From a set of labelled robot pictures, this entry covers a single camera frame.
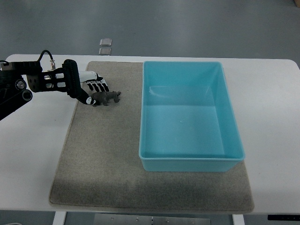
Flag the silver floor plate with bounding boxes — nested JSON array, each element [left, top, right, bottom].
[[99, 38, 112, 46], [99, 47, 112, 55]]

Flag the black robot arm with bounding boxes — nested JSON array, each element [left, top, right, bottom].
[[0, 50, 75, 120]]

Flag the white table leg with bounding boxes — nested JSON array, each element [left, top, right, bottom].
[[52, 211, 67, 225], [232, 214, 245, 225]]

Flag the upper silver floor plate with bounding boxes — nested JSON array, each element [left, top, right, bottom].
[[99, 38, 112, 46]]

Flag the right white table leg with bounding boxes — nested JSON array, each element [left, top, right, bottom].
[[232, 214, 245, 225]]

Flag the black table control panel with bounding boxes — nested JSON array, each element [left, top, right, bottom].
[[268, 214, 300, 221]]

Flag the grey metal table crossbar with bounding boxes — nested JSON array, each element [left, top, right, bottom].
[[93, 213, 211, 225]]

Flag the lower silver floor plate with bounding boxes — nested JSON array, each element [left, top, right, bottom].
[[99, 47, 112, 55]]

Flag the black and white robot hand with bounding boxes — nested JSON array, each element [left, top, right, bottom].
[[62, 60, 109, 105]]

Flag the left white table leg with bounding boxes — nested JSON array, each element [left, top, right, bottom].
[[52, 211, 67, 225]]

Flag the brown toy hippo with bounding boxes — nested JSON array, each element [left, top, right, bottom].
[[91, 91, 121, 106]]

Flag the grey felt mat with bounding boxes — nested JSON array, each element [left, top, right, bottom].
[[49, 61, 254, 214]]

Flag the blue plastic box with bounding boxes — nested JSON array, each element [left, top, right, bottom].
[[139, 61, 245, 172]]

